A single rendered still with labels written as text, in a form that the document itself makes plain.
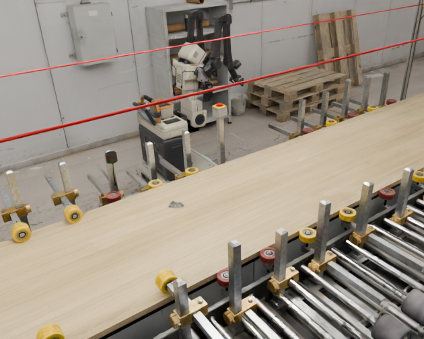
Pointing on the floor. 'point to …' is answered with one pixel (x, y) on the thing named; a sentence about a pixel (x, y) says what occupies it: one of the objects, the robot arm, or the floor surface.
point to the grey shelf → (159, 37)
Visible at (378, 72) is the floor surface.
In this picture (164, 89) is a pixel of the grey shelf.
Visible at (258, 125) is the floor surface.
